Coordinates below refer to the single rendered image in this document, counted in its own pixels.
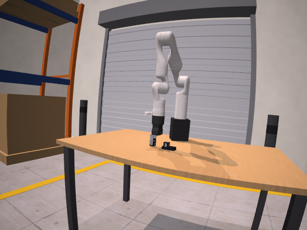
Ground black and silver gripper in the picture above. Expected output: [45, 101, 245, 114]
[144, 107, 165, 145]

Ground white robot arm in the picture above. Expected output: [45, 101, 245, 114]
[152, 32, 190, 119]

